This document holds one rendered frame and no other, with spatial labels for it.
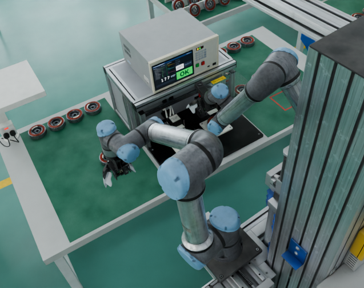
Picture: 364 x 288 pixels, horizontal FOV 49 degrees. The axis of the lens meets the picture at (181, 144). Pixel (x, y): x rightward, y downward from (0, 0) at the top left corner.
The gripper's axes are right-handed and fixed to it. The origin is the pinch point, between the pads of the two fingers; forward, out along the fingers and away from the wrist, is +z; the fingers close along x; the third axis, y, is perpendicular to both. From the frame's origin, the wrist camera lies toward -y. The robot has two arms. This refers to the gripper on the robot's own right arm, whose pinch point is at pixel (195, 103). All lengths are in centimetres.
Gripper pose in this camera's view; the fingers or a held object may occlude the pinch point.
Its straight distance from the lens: 226.6
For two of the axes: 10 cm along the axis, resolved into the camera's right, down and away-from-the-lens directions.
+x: 8.8, -3.5, 3.3
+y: 3.8, 9.3, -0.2
